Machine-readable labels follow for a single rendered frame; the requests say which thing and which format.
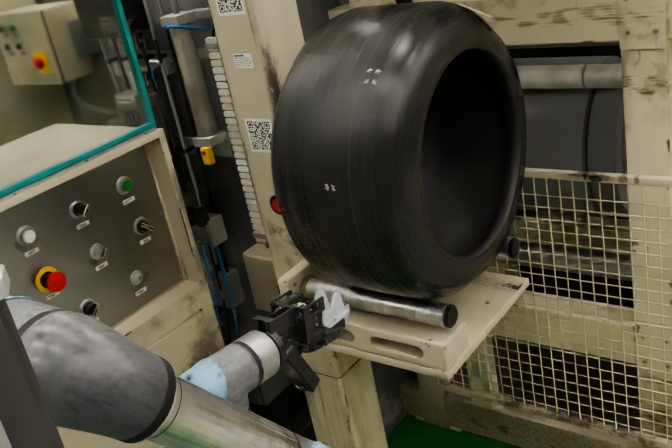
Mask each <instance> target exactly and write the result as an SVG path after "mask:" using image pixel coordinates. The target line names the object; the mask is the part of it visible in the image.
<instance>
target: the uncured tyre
mask: <svg viewBox="0 0 672 448"><path fill-rule="evenodd" d="M327 52H337V53H336V54H317V55H306V53H327ZM368 66H378V67H384V69H383V72H382V75H381V78H380V81H379V84H378V88H375V87H367V86H361V84H362V81H363V78H364V75H365V72H366V70H367V67H368ZM526 149H527V127H526V112H525V104H524V97H523V92H522V87H521V83H520V79H519V75H518V72H517V69H516V66H515V63H514V61H513V58H512V56H511V54H510V52H509V50H508V48H507V47H506V45H505V43H504V42H503V40H502V39H501V38H500V36H499V35H498V34H497V33H496V32H495V31H494V30H493V29H492V28H491V27H490V26H489V24H488V23H487V22H486V21H485V20H484V19H483V18H482V17H481V16H480V15H479V14H477V13H476V12H475V11H472V10H470V9H468V8H465V7H463V6H460V5H458V4H455V3H451V2H446V1H425V2H413V3H401V4H388V5H376V6H364V7H358V8H354V9H351V10H349V11H347V12H344V13H342V14H340V15H338V16H336V17H333V18H332V19H330V20H328V21H327V22H325V23H324V24H323V25H322V26H320V27H319V28H318V29H317V30H316V31H315V32H314V33H313V34H312V35H311V36H310V38H309V39H308V40H307V41H306V43H305V44H304V46H303V47H302V49H301V50H300V52H299V53H298V55H297V57H296V59H295V61H294V63H293V65H292V67H291V69H290V71H289V73H288V75H287V77H286V80H285V82H284V84H283V87H282V90H281V92H280V95H279V99H278V102H277V106H276V110H275V115H274V120H273V127H272V136H271V170H272V179H273V185H274V190H275V195H276V199H277V202H278V206H279V209H280V211H281V214H282V217H283V220H284V223H285V225H286V228H287V230H288V233H289V235H290V237H291V239H292V241H293V242H294V244H295V246H296V248H297V249H298V251H299V252H300V253H301V255H302V256H303V257H304V259H305V260H306V261H307V262H308V263H309V264H310V265H311V266H312V267H313V268H315V269H316V270H317V271H319V272H320V273H322V274H323V275H325V276H327V277H328V278H330V279H332V280H334V281H336V282H338V283H340V284H343V285H346V286H350V287H356V288H361V289H366V290H371V291H377V292H382V293H387V294H393V295H398V296H403V297H408V298H414V299H420V300H428V299H436V298H443V297H448V296H451V295H453V294H455V293H457V292H459V291H461V290H462V289H464V288H465V287H466V286H467V285H469V284H470V283H471V282H472V281H473V280H475V279H476V278H477V277H478V276H479V275H481V274H482V273H483V272H484V271H485V270H486V269H487V268H488V267H489V266H490V265H491V263H492V262H493V261H494V259H495V258H496V257H497V255H498V253H499V252H500V250H501V248H502V247H503V245H504V243H505V241H506V239H507V236H508V234H509V232H510V229H511V227H512V224H513V221H514V218H515V215H516V212H517V208H518V205H519V200H520V196H521V191H522V186H523V180H524V173H525V164H526ZM323 180H329V181H336V183H337V193H338V195H330V194H324V189H323Z"/></svg>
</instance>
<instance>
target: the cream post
mask: <svg viewBox="0 0 672 448"><path fill-rule="evenodd" d="M208 3H209V7H210V11H211V15H212V19H213V23H214V27H215V31H216V35H217V39H218V43H219V47H220V52H221V56H222V60H223V64H224V68H225V72H226V76H227V80H228V84H229V88H230V92H231V96H232V100H233V104H234V108H235V112H236V116H237V120H238V124H239V128H240V132H241V136H242V140H243V144H244V148H245V151H246V155H247V159H248V164H249V168H250V173H251V177H252V181H253V185H254V189H255V193H256V197H257V201H258V205H259V209H260V213H261V217H262V221H263V225H264V229H265V233H266V237H267V240H268V244H269V248H270V252H271V257H272V261H273V265H274V269H275V273H276V277H277V281H279V279H280V277H282V276H283V275H284V274H286V273H287V272H288V271H290V270H291V269H292V268H293V267H295V266H296V265H297V264H299V263H300V262H301V261H303V260H304V257H303V256H302V255H301V253H300V252H299V251H298V249H297V248H296V246H295V244H294V242H293V241H292V239H291V237H290V235H289V233H288V230H287V228H286V225H285V223H284V220H283V217H282V214H281V212H277V211H275V210H274V209H273V208H272V204H271V203H272V200H274V199H276V195H275V190H274V185H273V179H272V170H271V153H265V152H252V150H251V146H250V142H249V137H248V133H247V129H246V125H245V121H244V118H249V119H270V120H271V124H272V127H273V120H274V115H275V110H276V106H277V102H278V99H279V95H280V92H281V90H282V87H283V84H284V82H285V80H286V77H287V75H288V73H289V71H290V69H291V67H292V65H293V63H294V61H295V59H296V57H297V55H298V53H299V52H300V50H301V49H302V47H303V46H304V44H305V42H304V38H303V33H302V28H301V23H300V18H299V13H298V9H297V4H296V0H243V3H244V8H245V12H246V14H240V15H228V16H219V15H218V11H217V7H216V2H215V0H208ZM246 53H250V54H251V58H252V62H253V66H254V68H236V66H235V62H234V58H233V54H246ZM301 356H302V357H303V359H304V360H305V361H306V362H307V364H308V365H309V366H310V368H311V369H312V370H313V371H314V373H315V374H316V375H317V376H318V378H319V379H320V381H319V383H318V385H317V387H316V389H315V390H314V392H309V391H305V394H306V399H307V403H308V407H309V411H310V415H311V419H312V423H313V427H314V431H315V435H316V439H317V441H320V442H321V443H322V444H324V445H326V446H329V447H331V448H388V444H387V440H386V435H385V430H384V425H383V420H382V415H381V411H380V406H379V401H378V396H377V391H376V386H375V382H374V377H373V372H372V367H371V362H370V360H367V359H363V358H359V357H355V356H351V355H347V354H344V353H340V352H336V351H332V350H328V349H324V348H320V349H318V350H316V351H314V352H311V353H302V355H301Z"/></svg>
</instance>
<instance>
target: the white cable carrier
mask: <svg viewBox="0 0 672 448"><path fill-rule="evenodd" d="M205 42H206V44H212V43H218V39H217V35H215V36H214V37H207V38H206V39H205ZM208 51H216V52H211V53H209V58H210V59H213V60H211V66H219V67H214V68H213V73H214V74H216V75H215V76H214V77H215V81H219V82H217V83H216V85H217V88H224V89H219V90H218V93H219V95H226V96H222V97H220V101H221V103H223V104H222V109H223V110H225V111H224V116H225V117H227V118H226V119H225V121H226V124H229V125H228V126H227V128H228V131H231V132H229V137H230V138H232V139H231V144H233V145H234V146H232V148H233V151H237V152H235V153H234V156H235V158H238V159H236V164H237V165H239V166H238V167H237V168H238V171H240V173H239V176H240V178H243V179H241V184H242V185H244V186H243V187H242V188H243V191H246V192H245V193H244V195H245V198H247V199H246V203H247V204H249V205H248V206H247V208H248V210H249V211H250V212H249V215H250V217H252V218H251V223H254V224H253V225H252V227H253V229H254V230H255V231H254V233H259V234H266V233H265V231H264V230H265V229H264V225H263V221H262V218H261V213H260V209H259V205H258V201H257V197H256V193H255V189H254V186H253V181H252V179H251V178H252V177H251V173H250V168H249V166H248V165H249V164H248V159H246V158H247V155H246V152H245V148H244V144H243V140H242V136H241V132H240V128H239V124H238V120H237V116H236V112H235V108H234V104H233V100H232V96H231V92H230V88H229V84H228V80H227V76H226V72H225V68H224V64H223V60H222V56H221V52H220V49H211V50H208ZM255 239H256V242H262V243H267V242H268V240H266V239H260V238H255Z"/></svg>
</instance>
